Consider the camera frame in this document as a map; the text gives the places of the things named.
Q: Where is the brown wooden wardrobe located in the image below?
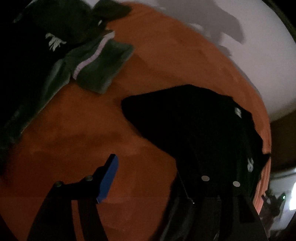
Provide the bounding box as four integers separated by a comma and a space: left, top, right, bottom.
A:
269, 116, 296, 172

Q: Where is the dark olive garment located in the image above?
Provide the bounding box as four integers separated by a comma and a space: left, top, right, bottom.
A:
91, 0, 133, 20

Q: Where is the orange blanket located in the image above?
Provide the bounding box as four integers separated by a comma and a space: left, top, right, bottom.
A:
0, 2, 272, 241

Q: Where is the grey-green striped garment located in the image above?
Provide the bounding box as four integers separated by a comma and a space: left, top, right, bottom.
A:
0, 30, 134, 149

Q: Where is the black garment with white labels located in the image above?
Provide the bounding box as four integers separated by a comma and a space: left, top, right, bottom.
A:
121, 85, 271, 241

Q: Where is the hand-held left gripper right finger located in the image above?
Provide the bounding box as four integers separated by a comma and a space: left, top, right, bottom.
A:
176, 171, 270, 241

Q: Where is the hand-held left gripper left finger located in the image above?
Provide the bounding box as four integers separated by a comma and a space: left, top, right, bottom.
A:
26, 153, 119, 241

